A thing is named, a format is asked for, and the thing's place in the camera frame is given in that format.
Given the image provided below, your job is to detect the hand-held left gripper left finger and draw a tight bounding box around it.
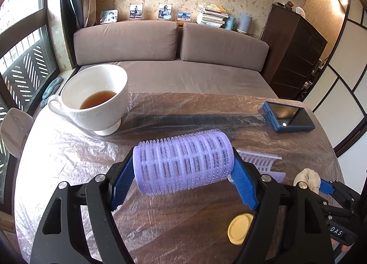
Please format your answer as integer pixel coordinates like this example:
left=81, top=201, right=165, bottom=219
left=30, top=154, right=138, bottom=264

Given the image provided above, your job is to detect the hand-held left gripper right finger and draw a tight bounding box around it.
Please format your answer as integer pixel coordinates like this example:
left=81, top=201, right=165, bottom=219
left=229, top=148, right=336, bottom=264

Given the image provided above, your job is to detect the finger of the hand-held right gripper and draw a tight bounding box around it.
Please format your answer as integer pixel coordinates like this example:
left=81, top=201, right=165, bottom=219
left=315, top=197, right=356, bottom=219
left=318, top=178, right=359, bottom=204

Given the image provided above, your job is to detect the cream cloth ball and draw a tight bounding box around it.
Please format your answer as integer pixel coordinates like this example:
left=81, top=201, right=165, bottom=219
left=293, top=168, right=322, bottom=194

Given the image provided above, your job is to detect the large purple hair roller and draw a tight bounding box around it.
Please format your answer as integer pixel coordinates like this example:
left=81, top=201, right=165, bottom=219
left=132, top=129, right=235, bottom=195

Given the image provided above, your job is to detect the yellow round lid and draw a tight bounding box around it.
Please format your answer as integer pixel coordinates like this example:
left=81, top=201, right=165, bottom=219
left=227, top=213, right=255, bottom=245

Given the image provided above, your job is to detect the white footed cup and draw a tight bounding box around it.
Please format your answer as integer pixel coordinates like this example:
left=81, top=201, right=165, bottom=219
left=48, top=64, right=128, bottom=136

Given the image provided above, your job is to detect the blue cased phone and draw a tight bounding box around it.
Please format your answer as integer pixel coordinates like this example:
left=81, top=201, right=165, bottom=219
left=262, top=101, right=316, bottom=133

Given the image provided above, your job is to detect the white panelled sliding door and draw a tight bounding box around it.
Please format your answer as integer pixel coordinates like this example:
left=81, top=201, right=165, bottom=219
left=302, top=3, right=367, bottom=158

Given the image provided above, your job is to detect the teal cloth item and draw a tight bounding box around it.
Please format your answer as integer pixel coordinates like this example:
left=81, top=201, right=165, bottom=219
left=42, top=77, right=64, bottom=107

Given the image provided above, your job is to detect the brown sofa seat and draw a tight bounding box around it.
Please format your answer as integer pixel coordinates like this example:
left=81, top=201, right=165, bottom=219
left=76, top=60, right=278, bottom=99

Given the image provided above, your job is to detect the dark wooden cabinet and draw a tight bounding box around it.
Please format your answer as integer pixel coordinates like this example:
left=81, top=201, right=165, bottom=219
left=262, top=3, right=328, bottom=100

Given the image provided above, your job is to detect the wide brown sofa cushion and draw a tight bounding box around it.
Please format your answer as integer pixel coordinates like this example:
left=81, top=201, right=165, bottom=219
left=73, top=20, right=179, bottom=66

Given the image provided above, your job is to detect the dark patterned window railing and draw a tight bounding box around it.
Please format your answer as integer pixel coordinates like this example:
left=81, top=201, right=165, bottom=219
left=0, top=42, right=58, bottom=167

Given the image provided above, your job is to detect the grey cylindrical speaker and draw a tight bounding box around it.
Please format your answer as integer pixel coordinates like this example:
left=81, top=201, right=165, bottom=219
left=236, top=13, right=253, bottom=35

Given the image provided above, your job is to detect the stack of books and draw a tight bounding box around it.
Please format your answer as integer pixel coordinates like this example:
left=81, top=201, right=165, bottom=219
left=196, top=2, right=230, bottom=28

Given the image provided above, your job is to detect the tilted photo frame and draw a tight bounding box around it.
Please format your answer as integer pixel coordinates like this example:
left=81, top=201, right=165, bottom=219
left=100, top=9, right=119, bottom=24

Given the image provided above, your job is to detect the upright photo frame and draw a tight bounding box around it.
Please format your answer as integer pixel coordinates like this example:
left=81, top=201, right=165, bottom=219
left=158, top=3, right=172, bottom=20
left=130, top=3, right=143, bottom=21

